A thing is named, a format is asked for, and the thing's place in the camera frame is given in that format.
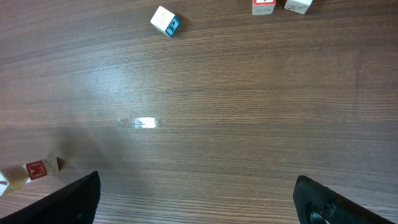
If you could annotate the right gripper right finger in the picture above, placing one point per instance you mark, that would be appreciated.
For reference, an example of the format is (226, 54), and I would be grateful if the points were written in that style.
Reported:
(317, 204)

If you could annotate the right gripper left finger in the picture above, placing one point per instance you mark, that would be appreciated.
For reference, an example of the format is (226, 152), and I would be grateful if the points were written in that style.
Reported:
(75, 203)

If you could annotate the red sided base block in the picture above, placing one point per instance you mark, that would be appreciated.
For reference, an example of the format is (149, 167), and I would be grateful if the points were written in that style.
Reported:
(42, 168)

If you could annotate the yellow sided picture block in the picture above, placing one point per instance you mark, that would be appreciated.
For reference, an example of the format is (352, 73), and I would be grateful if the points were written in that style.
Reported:
(9, 187)

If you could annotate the green sided letter block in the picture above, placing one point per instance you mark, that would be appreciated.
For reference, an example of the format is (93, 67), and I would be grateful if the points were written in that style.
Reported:
(10, 175)

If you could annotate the blue P letter block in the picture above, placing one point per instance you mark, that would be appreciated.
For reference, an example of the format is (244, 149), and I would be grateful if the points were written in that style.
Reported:
(165, 21)

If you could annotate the plain block far right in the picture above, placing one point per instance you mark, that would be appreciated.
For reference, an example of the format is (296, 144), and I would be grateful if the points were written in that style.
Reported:
(298, 6)

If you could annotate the red V letter block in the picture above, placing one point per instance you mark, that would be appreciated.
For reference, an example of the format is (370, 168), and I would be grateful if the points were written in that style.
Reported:
(263, 7)

